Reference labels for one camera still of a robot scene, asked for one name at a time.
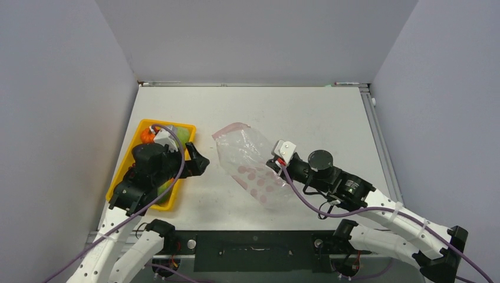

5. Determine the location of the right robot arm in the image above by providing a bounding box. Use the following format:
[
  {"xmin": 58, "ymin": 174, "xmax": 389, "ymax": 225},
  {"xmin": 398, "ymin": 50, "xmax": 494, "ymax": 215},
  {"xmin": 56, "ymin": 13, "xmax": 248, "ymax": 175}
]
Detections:
[{"xmin": 266, "ymin": 150, "xmax": 468, "ymax": 282}]

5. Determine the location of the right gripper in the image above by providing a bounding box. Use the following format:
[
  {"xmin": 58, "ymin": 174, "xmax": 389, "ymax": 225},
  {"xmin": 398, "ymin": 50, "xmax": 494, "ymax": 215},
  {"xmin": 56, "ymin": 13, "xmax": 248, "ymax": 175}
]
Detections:
[{"xmin": 267, "ymin": 157, "xmax": 330, "ymax": 193}]

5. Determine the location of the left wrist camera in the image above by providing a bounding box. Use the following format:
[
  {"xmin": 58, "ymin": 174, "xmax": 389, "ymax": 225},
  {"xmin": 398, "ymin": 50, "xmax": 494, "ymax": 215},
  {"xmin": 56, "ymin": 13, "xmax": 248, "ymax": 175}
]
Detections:
[{"xmin": 153, "ymin": 128, "xmax": 179, "ymax": 152}]

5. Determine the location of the green toy cabbage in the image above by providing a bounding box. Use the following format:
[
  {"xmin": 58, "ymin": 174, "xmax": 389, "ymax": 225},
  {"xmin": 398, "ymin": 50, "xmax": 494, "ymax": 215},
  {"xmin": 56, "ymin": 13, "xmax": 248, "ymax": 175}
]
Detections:
[{"xmin": 173, "ymin": 126, "xmax": 191, "ymax": 148}]

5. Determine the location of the green red toy mango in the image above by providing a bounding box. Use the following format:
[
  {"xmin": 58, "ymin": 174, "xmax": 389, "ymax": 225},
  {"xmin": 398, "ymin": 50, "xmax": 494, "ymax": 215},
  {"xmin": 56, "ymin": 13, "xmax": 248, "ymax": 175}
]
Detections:
[{"xmin": 156, "ymin": 178, "xmax": 173, "ymax": 205}]

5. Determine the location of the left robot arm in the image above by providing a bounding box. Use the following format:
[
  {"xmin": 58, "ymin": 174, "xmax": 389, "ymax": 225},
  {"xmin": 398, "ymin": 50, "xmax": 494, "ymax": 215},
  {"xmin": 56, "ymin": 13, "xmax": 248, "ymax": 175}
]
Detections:
[{"xmin": 68, "ymin": 142, "xmax": 210, "ymax": 282}]

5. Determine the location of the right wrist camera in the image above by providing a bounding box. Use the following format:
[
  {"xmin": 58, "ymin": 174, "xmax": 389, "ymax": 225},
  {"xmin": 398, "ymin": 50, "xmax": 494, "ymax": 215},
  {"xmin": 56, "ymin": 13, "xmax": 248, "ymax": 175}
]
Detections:
[{"xmin": 271, "ymin": 140, "xmax": 297, "ymax": 165}]

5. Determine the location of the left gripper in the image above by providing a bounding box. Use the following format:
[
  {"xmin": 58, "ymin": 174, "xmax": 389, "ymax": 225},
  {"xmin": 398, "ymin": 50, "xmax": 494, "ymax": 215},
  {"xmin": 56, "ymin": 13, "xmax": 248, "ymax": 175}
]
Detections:
[{"xmin": 153, "ymin": 141, "xmax": 208, "ymax": 187}]

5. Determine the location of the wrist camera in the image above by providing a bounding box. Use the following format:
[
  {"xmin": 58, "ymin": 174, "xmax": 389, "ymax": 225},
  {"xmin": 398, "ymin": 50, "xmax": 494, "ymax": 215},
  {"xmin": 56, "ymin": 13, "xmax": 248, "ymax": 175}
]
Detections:
[
  {"xmin": 153, "ymin": 128, "xmax": 179, "ymax": 152},
  {"xmin": 271, "ymin": 140, "xmax": 297, "ymax": 165}
]

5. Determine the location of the clear zip top bag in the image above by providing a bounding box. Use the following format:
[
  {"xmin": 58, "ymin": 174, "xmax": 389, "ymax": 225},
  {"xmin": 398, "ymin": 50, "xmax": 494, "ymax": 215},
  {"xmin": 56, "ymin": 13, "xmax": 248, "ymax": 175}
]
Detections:
[{"xmin": 212, "ymin": 122, "xmax": 294, "ymax": 210}]

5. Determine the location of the aluminium frame rail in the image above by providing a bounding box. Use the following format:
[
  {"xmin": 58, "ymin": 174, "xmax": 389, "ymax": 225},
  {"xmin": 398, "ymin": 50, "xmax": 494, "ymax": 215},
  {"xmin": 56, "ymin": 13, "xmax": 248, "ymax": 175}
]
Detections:
[{"xmin": 127, "ymin": 83, "xmax": 401, "ymax": 200}]

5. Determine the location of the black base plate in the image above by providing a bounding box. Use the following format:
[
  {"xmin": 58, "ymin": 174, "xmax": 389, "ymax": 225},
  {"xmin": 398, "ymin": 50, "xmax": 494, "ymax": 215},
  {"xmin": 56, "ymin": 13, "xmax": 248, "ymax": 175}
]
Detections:
[{"xmin": 157, "ymin": 231, "xmax": 358, "ymax": 273}]

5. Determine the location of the orange toy pumpkin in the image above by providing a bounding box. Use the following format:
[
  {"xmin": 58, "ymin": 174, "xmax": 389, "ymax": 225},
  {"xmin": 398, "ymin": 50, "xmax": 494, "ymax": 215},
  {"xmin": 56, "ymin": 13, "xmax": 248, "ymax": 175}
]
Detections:
[{"xmin": 140, "ymin": 127, "xmax": 156, "ymax": 144}]

